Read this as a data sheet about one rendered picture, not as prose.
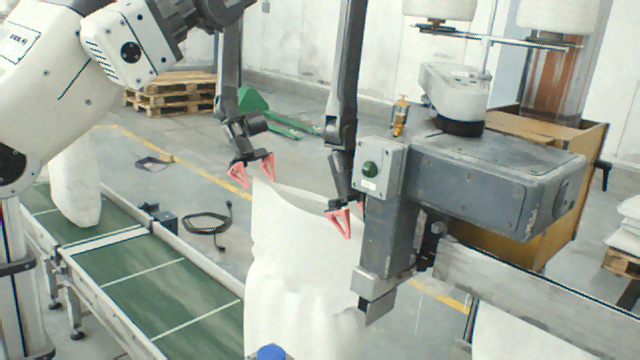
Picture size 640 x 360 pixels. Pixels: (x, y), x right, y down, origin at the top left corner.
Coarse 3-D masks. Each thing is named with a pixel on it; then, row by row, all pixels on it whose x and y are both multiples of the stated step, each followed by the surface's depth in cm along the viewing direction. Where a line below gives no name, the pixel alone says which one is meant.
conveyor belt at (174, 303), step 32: (96, 256) 213; (128, 256) 216; (160, 256) 219; (128, 288) 193; (160, 288) 195; (192, 288) 197; (224, 288) 200; (160, 320) 176; (192, 320) 178; (224, 320) 180; (192, 352) 162; (224, 352) 164
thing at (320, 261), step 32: (256, 192) 139; (288, 192) 134; (256, 224) 142; (288, 224) 124; (320, 224) 117; (352, 224) 120; (256, 256) 140; (288, 256) 127; (320, 256) 120; (352, 256) 116; (256, 288) 137; (288, 288) 126; (320, 288) 123; (256, 320) 139; (288, 320) 127; (320, 320) 120; (352, 320) 121; (288, 352) 129; (320, 352) 122; (352, 352) 124
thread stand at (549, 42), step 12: (492, 12) 99; (420, 24) 107; (432, 24) 108; (492, 24) 100; (456, 36) 105; (468, 36) 103; (480, 36) 101; (492, 36) 100; (528, 36) 94; (540, 36) 92; (552, 36) 90; (564, 36) 91; (540, 48) 94; (552, 48) 92; (564, 48) 90; (480, 60) 103; (480, 72) 103
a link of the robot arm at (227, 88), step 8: (224, 32) 141; (232, 32) 142; (224, 40) 141; (232, 40) 142; (224, 48) 140; (232, 48) 141; (224, 56) 140; (232, 56) 141; (224, 64) 140; (232, 64) 141; (224, 72) 140; (232, 72) 141; (224, 80) 139; (232, 80) 140; (216, 88) 142; (224, 88) 138; (232, 88) 139; (216, 96) 141; (224, 96) 138; (232, 96) 139; (216, 104) 142; (216, 112) 141; (224, 112) 138
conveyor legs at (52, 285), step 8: (48, 264) 225; (48, 272) 226; (48, 280) 228; (56, 280) 230; (64, 280) 237; (48, 288) 230; (56, 288) 232; (48, 296) 233; (56, 296) 233; (56, 304) 236
